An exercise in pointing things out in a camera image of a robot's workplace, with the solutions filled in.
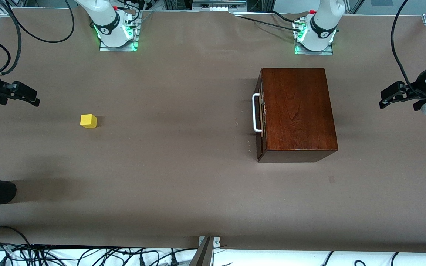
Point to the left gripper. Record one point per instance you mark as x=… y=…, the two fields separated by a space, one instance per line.
x=419 y=91

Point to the silver power strip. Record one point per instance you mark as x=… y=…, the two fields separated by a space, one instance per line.
x=218 y=5

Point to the dark brown wooden cabinet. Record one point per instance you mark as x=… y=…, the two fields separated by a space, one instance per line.
x=298 y=111

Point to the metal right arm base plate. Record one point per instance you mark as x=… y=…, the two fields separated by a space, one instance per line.
x=104 y=48

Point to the yellow cube block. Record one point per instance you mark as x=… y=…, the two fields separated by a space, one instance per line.
x=88 y=121

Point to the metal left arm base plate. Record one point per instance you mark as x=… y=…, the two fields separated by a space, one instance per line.
x=327 y=53

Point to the small metal bracket plate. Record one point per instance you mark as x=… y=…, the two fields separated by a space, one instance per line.
x=216 y=242

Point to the grey diagonal metal bar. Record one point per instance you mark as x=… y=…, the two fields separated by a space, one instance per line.
x=202 y=255

